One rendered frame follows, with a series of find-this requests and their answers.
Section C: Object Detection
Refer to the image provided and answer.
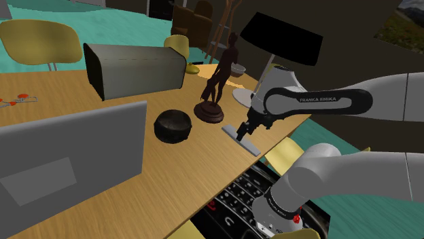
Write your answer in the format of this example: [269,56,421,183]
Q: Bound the wooden coat stand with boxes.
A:
[204,0,243,65]

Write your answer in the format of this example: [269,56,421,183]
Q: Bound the black shade table lamp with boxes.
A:
[232,12,324,109]

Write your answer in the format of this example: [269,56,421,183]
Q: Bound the orange handled scissors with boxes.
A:
[0,93,39,109]

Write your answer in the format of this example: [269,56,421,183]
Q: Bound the dark brown human figurine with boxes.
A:
[193,32,240,125]

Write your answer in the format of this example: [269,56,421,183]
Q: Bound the wooden table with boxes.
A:
[0,63,312,239]

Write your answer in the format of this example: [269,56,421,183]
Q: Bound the flat grey bar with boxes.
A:
[221,124,262,157]

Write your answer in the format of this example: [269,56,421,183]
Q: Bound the grey rounded metal box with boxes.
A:
[82,43,188,102]

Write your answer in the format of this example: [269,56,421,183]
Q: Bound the grey laptop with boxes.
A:
[0,100,148,239]

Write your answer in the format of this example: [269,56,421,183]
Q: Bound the landscape wall picture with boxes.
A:
[373,0,424,55]

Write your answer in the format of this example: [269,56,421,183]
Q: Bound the black round bowl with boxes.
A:
[153,109,193,145]

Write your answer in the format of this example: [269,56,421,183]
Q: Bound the brown armchair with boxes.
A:
[170,0,215,50]

